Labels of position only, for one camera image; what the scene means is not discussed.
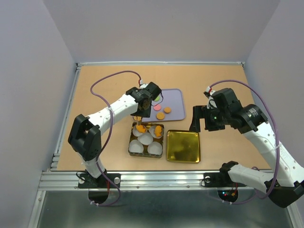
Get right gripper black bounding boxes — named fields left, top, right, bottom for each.
left=189, top=104, right=229, bottom=133

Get orange fish cookie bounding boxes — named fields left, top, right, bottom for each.
left=135, top=125, right=146, bottom=133
left=154, top=125, right=162, bottom=138

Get metal tongs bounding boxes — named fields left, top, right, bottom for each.
left=136, top=116, right=142, bottom=131

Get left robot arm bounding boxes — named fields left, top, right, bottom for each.
left=68, top=82, right=162, bottom=187

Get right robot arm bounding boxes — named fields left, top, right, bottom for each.
left=190, top=88, right=304, bottom=208

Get pink round cookie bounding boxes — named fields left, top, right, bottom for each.
left=153, top=104, right=162, bottom=111

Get tan round cookie bottom-middle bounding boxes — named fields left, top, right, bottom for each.
left=156, top=112, right=165, bottom=120

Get tan round cookie right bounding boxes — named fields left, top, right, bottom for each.
left=164, top=107, right=171, bottom=114

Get lavender plastic tray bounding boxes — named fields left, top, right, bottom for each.
left=142, top=88, right=186, bottom=122

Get white paper cup top-right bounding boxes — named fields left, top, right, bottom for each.
left=149, top=125, right=163, bottom=139

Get white paper cup top-left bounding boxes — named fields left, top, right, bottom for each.
left=132, top=125, right=144, bottom=137

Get gold tin lid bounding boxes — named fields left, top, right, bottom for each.
left=166, top=130, right=201, bottom=164

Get gold cookie tin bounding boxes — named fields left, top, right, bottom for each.
left=128, top=122, right=164, bottom=159

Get white paper cup bottom-left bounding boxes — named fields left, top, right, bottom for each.
left=129, top=140, right=144, bottom=153

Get white paper cup bottom-right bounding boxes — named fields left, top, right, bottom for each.
left=147, top=142, right=162, bottom=155

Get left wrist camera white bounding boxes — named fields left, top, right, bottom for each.
left=139, top=80, right=148, bottom=89

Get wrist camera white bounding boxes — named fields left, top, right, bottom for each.
left=139, top=80, right=148, bottom=89
left=204, top=86, right=217, bottom=109

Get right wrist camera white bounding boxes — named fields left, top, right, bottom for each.
left=204, top=86, right=217, bottom=109

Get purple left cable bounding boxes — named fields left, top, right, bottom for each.
left=90, top=70, right=143, bottom=207

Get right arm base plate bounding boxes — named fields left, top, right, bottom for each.
left=201, top=172, right=236, bottom=188

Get aluminium frame rail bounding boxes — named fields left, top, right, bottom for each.
left=38, top=169, right=294, bottom=191

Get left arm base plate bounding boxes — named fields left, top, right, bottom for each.
left=76, top=172, right=121, bottom=189

